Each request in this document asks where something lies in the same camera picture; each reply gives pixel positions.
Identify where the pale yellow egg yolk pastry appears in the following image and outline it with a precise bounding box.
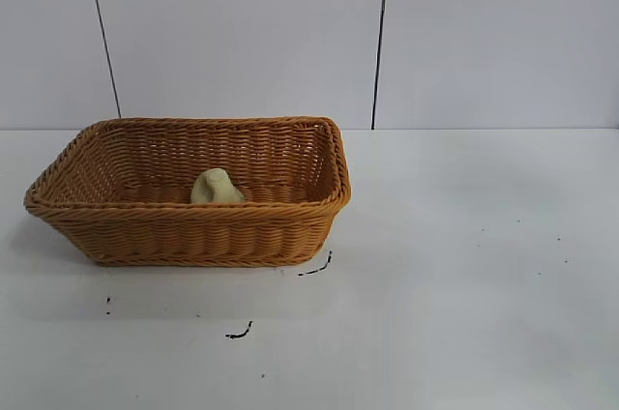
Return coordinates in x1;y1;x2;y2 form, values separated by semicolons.
190;167;248;206

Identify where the brown woven wicker basket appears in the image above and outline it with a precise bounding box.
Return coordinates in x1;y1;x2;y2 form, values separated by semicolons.
23;114;353;269

